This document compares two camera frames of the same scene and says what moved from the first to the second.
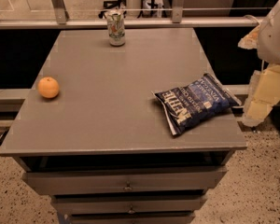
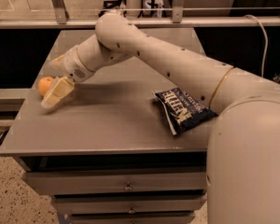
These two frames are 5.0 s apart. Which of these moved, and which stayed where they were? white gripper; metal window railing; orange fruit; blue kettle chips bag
Moved: white gripper
Stayed: orange fruit; blue kettle chips bag; metal window railing
